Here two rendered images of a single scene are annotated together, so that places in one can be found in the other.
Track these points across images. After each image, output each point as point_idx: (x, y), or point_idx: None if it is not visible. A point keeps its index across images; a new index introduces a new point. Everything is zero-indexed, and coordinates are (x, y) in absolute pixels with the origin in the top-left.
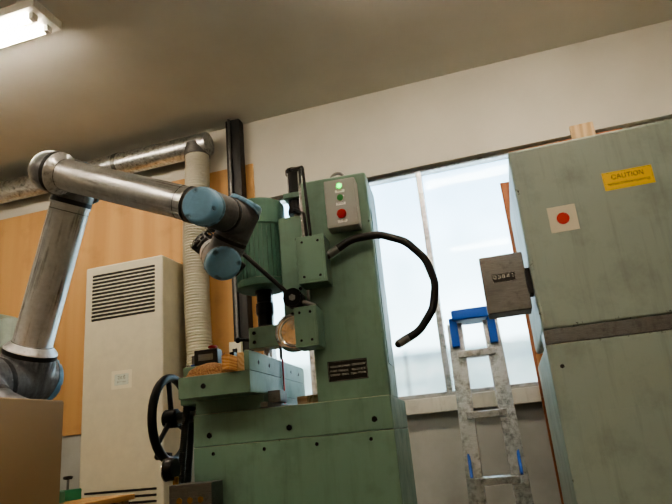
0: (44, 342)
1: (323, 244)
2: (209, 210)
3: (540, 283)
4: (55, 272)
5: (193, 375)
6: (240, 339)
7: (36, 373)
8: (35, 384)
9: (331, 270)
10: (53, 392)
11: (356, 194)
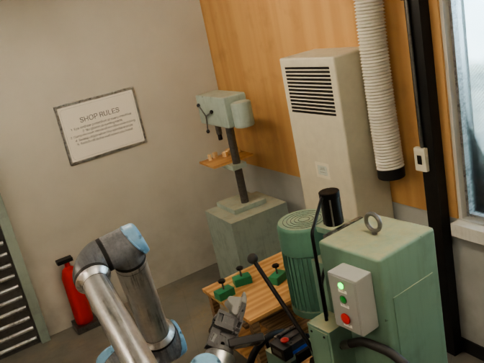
0: (157, 338)
1: (330, 343)
2: None
3: None
4: (139, 307)
5: None
6: (307, 337)
7: (160, 356)
8: (163, 360)
9: (353, 351)
10: (181, 355)
11: (361, 299)
